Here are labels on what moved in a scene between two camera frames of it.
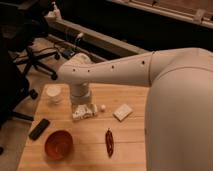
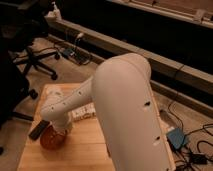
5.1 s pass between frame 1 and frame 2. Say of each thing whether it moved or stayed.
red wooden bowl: moved
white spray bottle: stayed
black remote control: stayed
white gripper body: stayed
